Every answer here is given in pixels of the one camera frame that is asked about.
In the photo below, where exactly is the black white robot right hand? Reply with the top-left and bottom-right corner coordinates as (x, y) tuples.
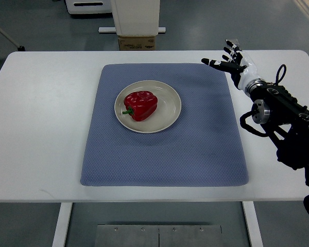
(201, 46), (265, 97)

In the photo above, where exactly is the red bell pepper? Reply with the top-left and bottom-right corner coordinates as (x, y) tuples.
(122, 91), (158, 121)

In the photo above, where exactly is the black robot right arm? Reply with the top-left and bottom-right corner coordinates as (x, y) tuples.
(239, 64), (309, 187)

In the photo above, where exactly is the cream round plate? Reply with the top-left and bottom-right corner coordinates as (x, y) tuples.
(114, 80), (181, 133)

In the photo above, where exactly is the blue textured mat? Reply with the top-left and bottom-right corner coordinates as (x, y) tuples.
(80, 63), (248, 187)

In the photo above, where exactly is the brown cardboard box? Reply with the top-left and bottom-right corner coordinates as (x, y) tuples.
(118, 36), (156, 51)

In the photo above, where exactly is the white table right leg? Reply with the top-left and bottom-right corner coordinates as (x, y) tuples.
(242, 201), (263, 247)

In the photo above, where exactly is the white table leg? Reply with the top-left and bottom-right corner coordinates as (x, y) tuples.
(52, 203), (73, 247)
(242, 201), (263, 247)

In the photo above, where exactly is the white machine base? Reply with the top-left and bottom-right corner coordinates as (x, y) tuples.
(64, 0), (112, 14)

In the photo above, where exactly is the white table left leg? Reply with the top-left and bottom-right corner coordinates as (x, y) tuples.
(52, 203), (73, 247)

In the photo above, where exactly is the white pedestal column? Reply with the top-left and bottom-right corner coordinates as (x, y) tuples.
(98, 0), (166, 37)

